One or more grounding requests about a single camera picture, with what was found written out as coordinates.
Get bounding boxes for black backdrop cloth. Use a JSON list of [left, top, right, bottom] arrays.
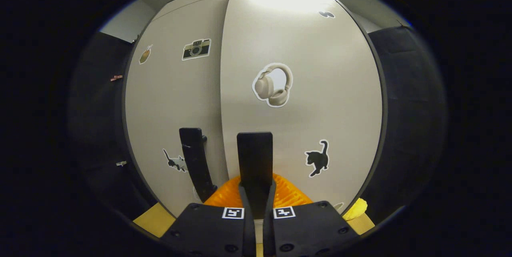
[[68, 25, 446, 225]]

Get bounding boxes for beige double-door shoe cabinet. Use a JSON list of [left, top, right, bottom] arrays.
[[121, 0, 388, 219]]

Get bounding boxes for yellow object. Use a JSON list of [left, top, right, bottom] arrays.
[[342, 197, 368, 221]]

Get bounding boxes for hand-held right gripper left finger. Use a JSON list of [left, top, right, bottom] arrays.
[[159, 175, 256, 257]]

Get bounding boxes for black door handle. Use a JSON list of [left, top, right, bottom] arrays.
[[179, 128, 218, 203], [237, 132, 274, 219]]

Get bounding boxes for beige door with camera sticker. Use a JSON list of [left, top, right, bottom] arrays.
[[125, 0, 232, 217]]

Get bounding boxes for beige door with headphone sticker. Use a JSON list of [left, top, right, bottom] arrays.
[[219, 0, 384, 219]]

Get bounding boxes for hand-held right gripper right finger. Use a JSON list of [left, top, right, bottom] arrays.
[[262, 173, 360, 257]]

